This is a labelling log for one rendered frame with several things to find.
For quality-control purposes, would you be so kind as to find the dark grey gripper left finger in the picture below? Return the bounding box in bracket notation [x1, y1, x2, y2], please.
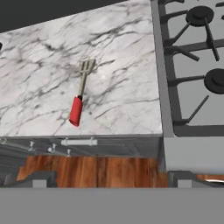
[2, 171, 58, 189]

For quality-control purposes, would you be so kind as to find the silver bar cupboard handle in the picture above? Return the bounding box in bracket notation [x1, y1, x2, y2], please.
[47, 143, 73, 158]

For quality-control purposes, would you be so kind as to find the grey gas hob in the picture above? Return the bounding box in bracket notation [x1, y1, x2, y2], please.
[150, 0, 224, 176]

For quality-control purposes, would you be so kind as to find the silver bar drawer handle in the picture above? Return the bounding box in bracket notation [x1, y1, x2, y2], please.
[60, 136, 99, 148]

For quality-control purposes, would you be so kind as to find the silver oven door handle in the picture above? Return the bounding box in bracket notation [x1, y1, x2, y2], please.
[205, 178, 224, 185]

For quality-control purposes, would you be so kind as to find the red-handled metal spatula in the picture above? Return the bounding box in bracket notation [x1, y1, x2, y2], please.
[68, 58, 97, 128]

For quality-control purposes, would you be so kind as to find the grey drawer front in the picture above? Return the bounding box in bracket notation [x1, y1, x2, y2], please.
[43, 135, 163, 158]

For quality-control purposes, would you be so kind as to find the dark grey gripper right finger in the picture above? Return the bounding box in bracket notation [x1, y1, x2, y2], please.
[168, 171, 224, 189]

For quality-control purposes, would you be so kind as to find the grey cupboard door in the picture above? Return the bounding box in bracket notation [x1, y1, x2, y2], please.
[0, 136, 47, 187]

